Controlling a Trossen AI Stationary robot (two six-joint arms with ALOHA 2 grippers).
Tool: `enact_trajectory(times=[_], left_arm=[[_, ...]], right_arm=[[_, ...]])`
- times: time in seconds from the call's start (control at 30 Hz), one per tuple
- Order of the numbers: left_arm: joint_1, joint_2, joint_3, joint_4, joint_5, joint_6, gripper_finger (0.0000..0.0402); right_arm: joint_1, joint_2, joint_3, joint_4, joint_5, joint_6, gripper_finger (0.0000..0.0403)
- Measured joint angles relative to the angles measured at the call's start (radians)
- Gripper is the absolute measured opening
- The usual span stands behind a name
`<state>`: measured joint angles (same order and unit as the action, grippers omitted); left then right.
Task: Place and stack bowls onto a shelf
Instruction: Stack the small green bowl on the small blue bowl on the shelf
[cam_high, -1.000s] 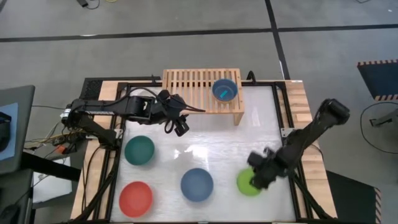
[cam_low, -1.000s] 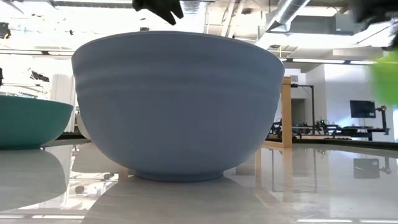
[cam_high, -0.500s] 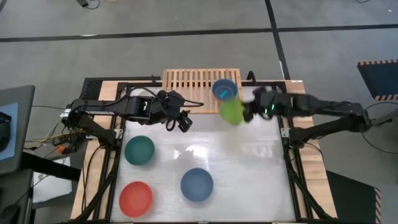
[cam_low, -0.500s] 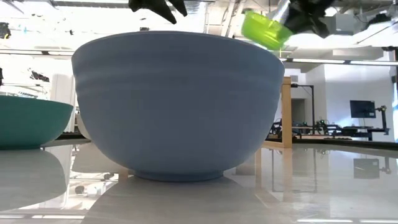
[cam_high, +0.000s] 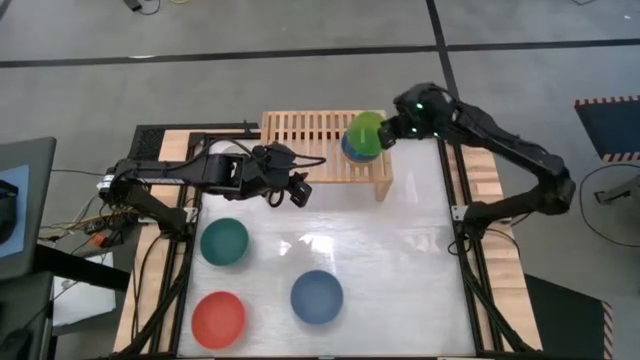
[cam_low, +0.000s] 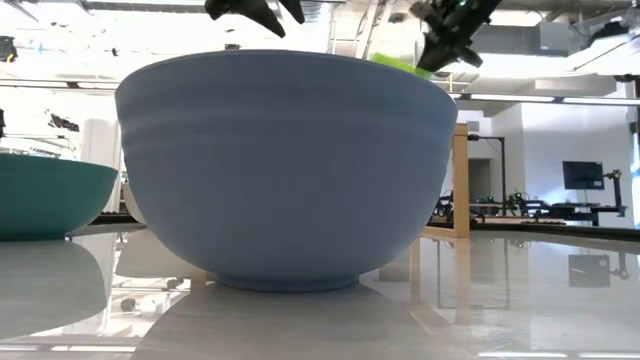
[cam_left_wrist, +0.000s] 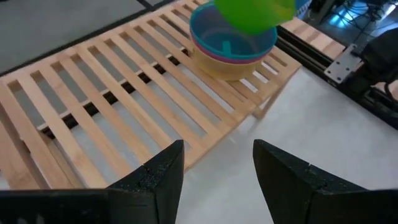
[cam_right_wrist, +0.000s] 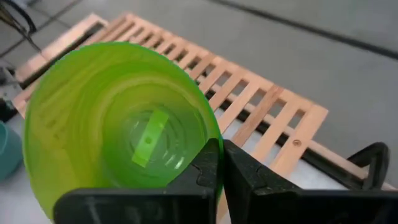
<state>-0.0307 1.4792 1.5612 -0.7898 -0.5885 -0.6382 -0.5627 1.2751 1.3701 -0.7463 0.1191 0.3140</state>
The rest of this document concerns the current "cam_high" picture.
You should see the grey metal stand foot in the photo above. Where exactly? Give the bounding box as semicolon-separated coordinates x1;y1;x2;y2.
594;174;640;205

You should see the black floor cable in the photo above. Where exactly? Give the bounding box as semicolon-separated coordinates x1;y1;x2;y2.
578;163;640;249

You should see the wooden table board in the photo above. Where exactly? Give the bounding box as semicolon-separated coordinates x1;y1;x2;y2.
113;128;544;354

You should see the light green plastic bowl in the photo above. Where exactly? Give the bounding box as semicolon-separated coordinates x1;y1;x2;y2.
344;110;387;157

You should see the black perforated metal plate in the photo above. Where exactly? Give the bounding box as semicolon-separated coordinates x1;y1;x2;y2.
128;124;169;162

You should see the blue plastic bowl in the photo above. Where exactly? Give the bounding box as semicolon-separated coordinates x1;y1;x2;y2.
340;132;382;165
289;269;345;326

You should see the black aluminium table frame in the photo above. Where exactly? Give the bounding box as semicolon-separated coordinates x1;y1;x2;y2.
119;122;539;360

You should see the white paper sheet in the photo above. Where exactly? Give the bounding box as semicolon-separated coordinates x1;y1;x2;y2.
52;252;117;329

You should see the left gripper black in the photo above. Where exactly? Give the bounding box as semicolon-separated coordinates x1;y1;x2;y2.
247;142;314;209

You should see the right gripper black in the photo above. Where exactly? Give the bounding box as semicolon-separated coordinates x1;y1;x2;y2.
378;82;457;151

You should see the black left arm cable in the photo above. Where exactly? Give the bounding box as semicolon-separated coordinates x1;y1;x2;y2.
189;137;327;171

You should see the dark green plastic bowl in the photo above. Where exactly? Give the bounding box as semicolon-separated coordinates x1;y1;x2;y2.
199;217;250;267

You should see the black floor mat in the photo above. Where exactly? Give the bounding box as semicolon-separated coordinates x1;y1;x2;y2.
522;273;615;360

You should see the black computer mouse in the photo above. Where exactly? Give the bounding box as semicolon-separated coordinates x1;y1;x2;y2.
0;327;34;360

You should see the red plastic bowl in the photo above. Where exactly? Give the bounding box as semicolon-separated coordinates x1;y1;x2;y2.
190;291;248;351

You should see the blue mat with striped edge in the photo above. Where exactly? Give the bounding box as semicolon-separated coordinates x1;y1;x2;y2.
573;94;640;164

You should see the light wooden slatted shelf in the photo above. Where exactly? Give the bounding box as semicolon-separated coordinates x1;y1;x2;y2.
259;109;395;202

